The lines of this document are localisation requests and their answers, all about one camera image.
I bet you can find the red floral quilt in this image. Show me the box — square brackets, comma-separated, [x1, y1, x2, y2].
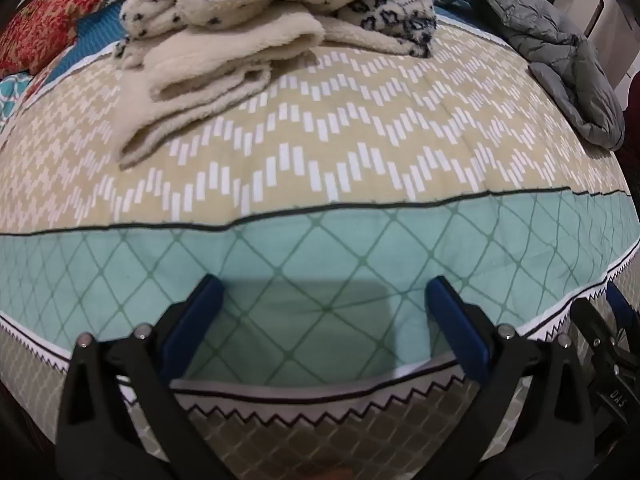
[0, 0, 146, 76]

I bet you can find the grey quilted jacket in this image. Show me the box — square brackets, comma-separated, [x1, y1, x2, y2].
[435, 0, 626, 151]

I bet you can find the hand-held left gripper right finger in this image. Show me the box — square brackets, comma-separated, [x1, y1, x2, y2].
[424, 275, 596, 480]

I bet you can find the teal lattice pillow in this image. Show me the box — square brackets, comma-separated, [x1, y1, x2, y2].
[0, 72, 33, 128]

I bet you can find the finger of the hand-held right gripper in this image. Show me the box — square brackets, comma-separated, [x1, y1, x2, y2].
[606, 281, 640, 328]
[570, 299, 640, 411]

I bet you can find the patterned bedspread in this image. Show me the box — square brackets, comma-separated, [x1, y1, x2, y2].
[0, 0, 640, 480]

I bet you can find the cream spotted fleece garment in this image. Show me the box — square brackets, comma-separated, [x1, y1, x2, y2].
[114, 0, 438, 168]

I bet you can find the white cabinet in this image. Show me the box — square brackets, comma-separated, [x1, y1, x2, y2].
[552, 0, 640, 86]

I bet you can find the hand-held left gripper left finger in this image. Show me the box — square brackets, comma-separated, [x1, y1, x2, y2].
[56, 275, 225, 480]

